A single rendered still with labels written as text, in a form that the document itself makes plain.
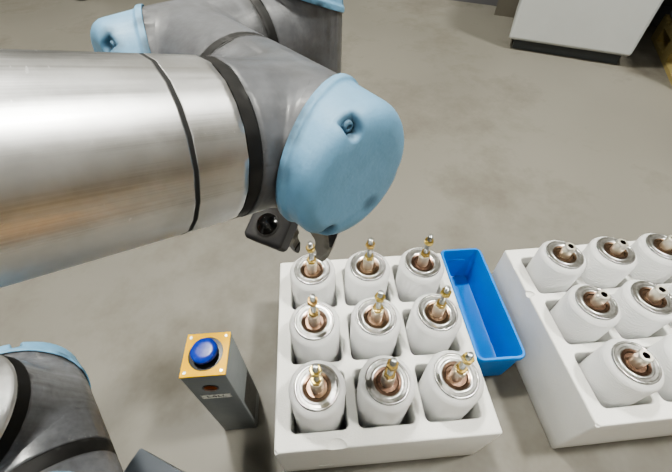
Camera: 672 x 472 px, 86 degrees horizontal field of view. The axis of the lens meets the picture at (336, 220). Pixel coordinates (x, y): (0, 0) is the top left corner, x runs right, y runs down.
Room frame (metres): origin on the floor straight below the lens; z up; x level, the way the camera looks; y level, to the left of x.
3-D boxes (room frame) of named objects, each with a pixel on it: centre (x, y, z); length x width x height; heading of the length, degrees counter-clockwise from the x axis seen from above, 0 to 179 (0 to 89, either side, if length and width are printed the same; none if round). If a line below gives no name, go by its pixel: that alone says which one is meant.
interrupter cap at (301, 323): (0.32, 0.04, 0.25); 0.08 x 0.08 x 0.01
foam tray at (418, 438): (0.33, -0.08, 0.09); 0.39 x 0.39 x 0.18; 5
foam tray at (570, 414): (0.38, -0.63, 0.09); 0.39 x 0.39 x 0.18; 6
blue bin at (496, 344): (0.45, -0.34, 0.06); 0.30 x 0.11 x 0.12; 4
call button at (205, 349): (0.23, 0.20, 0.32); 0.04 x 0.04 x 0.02
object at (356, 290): (0.45, -0.07, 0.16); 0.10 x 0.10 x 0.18
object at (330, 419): (0.20, 0.03, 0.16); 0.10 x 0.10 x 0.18
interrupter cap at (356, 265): (0.45, -0.07, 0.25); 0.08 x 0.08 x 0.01
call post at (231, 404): (0.23, 0.20, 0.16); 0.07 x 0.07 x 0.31; 5
